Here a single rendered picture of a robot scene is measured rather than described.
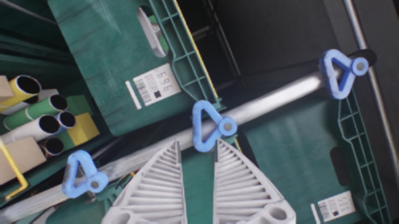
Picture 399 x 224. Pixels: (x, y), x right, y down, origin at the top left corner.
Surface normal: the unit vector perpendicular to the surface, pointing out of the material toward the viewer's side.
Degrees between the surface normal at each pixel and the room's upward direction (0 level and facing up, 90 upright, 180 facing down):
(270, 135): 96
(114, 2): 94
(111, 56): 96
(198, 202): 92
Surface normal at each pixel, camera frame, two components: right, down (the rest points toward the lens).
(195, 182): -0.04, 0.13
